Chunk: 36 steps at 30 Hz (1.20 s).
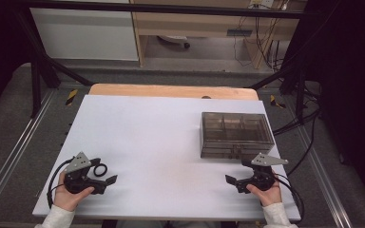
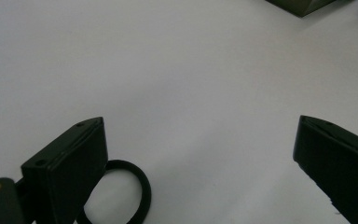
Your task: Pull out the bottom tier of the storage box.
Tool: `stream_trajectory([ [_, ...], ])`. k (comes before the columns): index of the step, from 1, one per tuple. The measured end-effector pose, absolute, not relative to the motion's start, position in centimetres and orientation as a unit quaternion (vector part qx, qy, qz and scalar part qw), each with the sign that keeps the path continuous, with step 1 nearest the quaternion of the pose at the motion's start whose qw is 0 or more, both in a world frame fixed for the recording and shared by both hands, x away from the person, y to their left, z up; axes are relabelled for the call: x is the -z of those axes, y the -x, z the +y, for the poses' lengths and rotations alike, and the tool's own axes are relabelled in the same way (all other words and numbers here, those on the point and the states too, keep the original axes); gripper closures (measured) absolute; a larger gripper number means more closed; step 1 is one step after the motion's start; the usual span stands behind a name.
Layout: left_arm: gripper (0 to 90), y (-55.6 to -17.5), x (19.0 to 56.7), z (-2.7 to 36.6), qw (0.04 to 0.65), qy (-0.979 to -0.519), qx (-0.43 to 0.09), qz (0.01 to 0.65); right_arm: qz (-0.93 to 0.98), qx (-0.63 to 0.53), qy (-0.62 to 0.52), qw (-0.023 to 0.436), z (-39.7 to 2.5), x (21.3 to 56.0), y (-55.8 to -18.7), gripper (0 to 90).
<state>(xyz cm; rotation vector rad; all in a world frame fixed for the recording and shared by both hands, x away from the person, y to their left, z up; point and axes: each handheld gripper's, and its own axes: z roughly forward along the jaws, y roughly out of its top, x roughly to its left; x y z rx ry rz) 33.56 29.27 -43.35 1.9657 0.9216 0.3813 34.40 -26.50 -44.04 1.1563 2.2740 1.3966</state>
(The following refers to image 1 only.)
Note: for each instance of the smoky translucent drawer box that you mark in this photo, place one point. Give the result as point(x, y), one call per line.
point(234, 133)

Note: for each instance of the person's right hand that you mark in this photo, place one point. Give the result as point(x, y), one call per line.
point(267, 196)

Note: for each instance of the chair base with caster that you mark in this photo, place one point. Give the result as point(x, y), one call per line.
point(174, 39)

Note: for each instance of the aluminium floor rail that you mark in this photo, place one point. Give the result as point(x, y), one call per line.
point(15, 148)
point(326, 177)

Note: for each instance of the white cabinet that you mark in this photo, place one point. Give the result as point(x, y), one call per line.
point(85, 34)

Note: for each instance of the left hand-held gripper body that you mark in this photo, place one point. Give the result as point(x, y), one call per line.
point(77, 182)

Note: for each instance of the light wooden desk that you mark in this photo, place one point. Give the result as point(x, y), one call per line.
point(202, 25)

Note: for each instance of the black metal frame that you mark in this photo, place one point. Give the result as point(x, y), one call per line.
point(158, 9)

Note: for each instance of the person's left hand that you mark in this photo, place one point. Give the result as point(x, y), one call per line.
point(68, 198)

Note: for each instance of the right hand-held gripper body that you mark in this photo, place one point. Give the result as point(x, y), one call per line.
point(261, 179)

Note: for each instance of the white power strip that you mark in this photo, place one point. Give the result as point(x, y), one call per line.
point(263, 3)

